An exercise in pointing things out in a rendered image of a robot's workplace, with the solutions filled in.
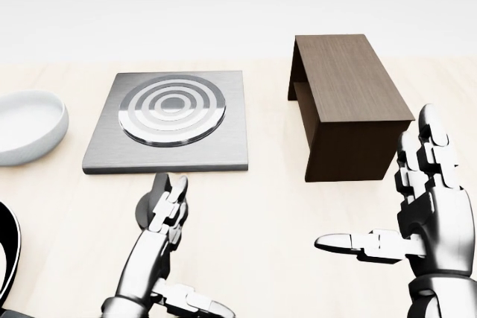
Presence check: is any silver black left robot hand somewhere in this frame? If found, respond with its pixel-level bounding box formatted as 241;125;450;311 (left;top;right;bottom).
113;171;237;318

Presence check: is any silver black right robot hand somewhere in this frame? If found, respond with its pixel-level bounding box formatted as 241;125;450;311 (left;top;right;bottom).
314;103;475;279

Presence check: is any flat grey stove plate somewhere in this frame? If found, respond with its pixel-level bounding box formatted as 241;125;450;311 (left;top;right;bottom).
81;69;250;176

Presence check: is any black glossy curved object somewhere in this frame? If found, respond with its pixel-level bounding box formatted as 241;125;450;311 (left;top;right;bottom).
0;200;23;293

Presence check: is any dark brown wooden shelf stand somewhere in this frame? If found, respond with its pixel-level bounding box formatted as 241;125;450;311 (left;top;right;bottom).
287;34;416;184

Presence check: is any white ceramic bowl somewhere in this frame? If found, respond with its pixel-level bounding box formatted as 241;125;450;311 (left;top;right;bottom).
0;89;70;168

